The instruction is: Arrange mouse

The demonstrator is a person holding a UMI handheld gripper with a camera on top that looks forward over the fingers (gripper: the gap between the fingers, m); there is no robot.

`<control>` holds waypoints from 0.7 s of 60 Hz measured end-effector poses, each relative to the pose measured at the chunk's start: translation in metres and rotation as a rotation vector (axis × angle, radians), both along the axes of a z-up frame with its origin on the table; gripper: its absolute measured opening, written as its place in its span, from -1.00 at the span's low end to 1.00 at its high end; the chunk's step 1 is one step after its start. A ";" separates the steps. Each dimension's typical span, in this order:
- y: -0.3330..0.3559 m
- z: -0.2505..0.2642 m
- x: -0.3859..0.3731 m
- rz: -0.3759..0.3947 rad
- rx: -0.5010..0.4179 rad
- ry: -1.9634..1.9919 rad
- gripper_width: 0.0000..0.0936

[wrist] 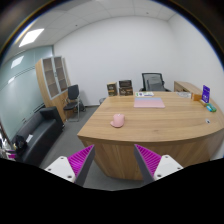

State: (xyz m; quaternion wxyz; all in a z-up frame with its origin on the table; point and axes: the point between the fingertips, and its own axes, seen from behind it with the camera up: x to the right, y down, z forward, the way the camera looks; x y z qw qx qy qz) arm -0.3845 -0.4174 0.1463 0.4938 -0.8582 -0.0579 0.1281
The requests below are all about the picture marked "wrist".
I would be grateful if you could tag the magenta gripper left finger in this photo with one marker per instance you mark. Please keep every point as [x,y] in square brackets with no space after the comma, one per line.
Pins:
[75,167]

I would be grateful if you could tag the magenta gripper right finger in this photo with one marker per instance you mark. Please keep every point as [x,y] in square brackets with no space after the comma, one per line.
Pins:
[153,166]

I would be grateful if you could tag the pink computer mouse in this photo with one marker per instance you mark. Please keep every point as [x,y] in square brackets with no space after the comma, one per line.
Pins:
[118,120]

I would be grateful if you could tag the large wooden desk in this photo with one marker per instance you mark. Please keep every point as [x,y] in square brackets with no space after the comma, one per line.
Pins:
[179,130]

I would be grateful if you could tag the black leather sofa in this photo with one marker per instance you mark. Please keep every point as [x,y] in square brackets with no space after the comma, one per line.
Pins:
[46,126]

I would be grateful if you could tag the white paper on sofa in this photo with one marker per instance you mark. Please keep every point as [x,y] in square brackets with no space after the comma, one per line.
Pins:
[29,138]

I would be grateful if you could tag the black visitor chair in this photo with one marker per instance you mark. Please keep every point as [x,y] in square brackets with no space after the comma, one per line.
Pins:
[73,100]

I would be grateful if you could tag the pink desk mat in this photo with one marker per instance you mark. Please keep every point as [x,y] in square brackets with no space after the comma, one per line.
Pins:
[148,103]

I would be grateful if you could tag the small white black object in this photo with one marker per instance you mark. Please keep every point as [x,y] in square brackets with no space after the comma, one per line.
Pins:
[208,121]

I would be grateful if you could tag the white green paper card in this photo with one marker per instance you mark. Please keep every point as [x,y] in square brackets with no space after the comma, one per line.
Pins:
[144,94]

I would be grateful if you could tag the right dark cardboard box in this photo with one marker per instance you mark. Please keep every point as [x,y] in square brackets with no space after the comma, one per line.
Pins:
[125,87]

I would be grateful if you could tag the teal small box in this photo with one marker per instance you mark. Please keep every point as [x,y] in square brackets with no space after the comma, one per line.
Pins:
[211,108]

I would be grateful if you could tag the black mesh office chair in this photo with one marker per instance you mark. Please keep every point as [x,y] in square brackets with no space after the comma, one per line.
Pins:
[153,82]

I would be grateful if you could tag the purple sign stand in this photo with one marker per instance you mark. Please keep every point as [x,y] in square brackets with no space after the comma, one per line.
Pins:
[205,95]

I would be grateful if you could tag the left brown cardboard box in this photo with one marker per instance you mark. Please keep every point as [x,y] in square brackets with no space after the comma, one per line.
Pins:
[112,89]

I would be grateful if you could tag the wooden glass-door cabinet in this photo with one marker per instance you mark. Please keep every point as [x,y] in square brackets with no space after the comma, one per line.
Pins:
[53,83]

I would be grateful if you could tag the ceiling light panel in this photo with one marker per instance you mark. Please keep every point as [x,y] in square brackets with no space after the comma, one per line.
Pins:
[30,37]

